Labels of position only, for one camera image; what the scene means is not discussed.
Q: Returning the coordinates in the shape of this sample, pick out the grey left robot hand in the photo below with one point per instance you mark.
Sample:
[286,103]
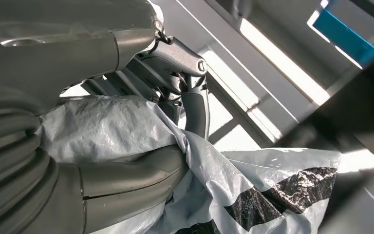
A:
[61,48]

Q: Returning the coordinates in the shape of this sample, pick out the grey mailer bag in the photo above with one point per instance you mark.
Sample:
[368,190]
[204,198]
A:
[109,129]

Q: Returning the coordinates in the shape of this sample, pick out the black inbound scanner machine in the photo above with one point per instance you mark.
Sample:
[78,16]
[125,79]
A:
[361,106]

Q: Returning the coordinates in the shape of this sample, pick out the blue panel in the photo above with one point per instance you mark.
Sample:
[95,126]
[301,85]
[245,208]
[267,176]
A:
[345,37]

